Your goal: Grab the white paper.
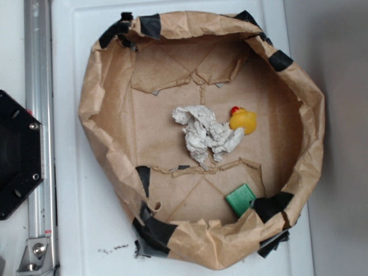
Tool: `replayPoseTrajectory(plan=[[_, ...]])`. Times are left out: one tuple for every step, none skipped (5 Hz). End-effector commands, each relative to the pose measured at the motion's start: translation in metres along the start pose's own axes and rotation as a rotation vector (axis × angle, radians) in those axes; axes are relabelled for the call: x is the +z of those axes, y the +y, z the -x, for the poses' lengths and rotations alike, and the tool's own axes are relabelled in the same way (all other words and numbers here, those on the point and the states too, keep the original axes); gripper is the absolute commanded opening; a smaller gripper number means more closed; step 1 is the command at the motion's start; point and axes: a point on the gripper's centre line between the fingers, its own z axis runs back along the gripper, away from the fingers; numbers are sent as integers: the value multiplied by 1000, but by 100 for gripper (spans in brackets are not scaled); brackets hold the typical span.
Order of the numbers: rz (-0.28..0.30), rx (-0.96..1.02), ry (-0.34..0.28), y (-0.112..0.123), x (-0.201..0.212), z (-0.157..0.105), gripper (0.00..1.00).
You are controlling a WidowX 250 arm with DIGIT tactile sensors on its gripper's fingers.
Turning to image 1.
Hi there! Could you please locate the crumpled white paper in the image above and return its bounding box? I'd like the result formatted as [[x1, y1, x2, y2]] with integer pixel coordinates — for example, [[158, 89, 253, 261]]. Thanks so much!
[[172, 105, 245, 170]]

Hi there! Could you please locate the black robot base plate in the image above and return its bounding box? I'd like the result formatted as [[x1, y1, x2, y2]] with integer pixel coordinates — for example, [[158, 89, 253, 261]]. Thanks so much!
[[1, 90, 44, 221]]

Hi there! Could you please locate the aluminium extrusion rail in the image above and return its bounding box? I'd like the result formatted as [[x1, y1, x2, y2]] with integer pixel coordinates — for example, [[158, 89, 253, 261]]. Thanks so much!
[[24, 1, 60, 275]]

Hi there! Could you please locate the brown paper bag bin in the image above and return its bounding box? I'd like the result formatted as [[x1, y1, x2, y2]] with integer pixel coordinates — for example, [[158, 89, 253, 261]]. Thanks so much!
[[78, 11, 325, 270]]

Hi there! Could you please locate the yellow rubber duck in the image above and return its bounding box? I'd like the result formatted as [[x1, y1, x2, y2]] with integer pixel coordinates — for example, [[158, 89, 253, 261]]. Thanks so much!
[[229, 106, 257, 135]]

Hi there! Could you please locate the metal corner bracket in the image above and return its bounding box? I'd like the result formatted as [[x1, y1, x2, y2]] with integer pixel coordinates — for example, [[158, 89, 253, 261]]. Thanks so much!
[[16, 237, 58, 275]]

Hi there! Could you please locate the green plastic block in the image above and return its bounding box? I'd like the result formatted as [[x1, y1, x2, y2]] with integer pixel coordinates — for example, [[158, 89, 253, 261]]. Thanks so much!
[[225, 184, 256, 217]]

